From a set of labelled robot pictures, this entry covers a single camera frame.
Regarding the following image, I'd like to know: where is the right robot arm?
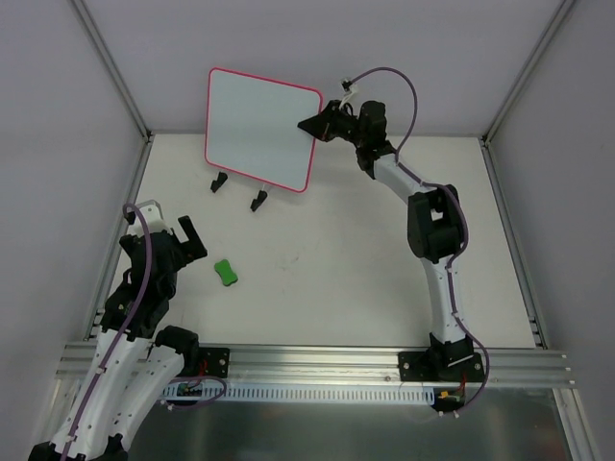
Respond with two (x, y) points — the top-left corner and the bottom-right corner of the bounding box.
(298, 100), (484, 383)

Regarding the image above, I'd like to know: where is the aluminium frame post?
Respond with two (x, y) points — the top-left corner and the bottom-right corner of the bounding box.
(68, 0), (151, 142)
(481, 0), (578, 146)

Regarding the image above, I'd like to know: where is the wire whiteboard stand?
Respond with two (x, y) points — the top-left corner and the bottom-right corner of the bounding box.
(209, 171), (269, 212)

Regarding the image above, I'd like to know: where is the pink framed whiteboard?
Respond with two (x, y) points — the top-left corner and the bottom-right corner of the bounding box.
(204, 67), (323, 193)

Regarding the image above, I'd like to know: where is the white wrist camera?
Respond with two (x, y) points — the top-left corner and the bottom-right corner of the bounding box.
(127, 200), (171, 237)
(339, 78), (357, 109)

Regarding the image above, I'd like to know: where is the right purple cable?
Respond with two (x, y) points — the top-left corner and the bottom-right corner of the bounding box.
(343, 66), (490, 414)

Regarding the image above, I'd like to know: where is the left aluminium frame post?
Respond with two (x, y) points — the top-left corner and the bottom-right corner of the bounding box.
(68, 0), (151, 142)

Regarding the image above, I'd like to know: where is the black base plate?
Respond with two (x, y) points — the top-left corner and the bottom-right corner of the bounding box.
(197, 347), (231, 378)
(397, 351), (485, 383)

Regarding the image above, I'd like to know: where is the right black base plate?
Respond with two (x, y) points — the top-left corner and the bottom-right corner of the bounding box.
(397, 351), (485, 383)

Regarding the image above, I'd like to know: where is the aluminium mounting rail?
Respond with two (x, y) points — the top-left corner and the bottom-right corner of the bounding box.
(55, 341), (578, 388)

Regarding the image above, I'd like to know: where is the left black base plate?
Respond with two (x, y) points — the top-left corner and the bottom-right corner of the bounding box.
(197, 347), (231, 378)

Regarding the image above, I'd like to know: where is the green whiteboard eraser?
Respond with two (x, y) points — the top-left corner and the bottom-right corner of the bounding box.
(214, 259), (238, 287)

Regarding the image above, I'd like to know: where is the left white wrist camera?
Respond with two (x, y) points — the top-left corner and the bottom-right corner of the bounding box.
(127, 200), (171, 237)

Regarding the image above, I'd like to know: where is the right aluminium frame post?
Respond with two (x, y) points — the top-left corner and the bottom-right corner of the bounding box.
(481, 0), (578, 146)

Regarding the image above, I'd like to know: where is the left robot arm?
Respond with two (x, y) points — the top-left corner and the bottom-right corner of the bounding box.
(29, 206), (208, 460)

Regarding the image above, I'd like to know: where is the white slotted cable duct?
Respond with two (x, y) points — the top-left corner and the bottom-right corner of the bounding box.
(160, 380), (435, 406)

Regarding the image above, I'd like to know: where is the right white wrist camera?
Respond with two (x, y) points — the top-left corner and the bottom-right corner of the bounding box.
(339, 78), (357, 109)

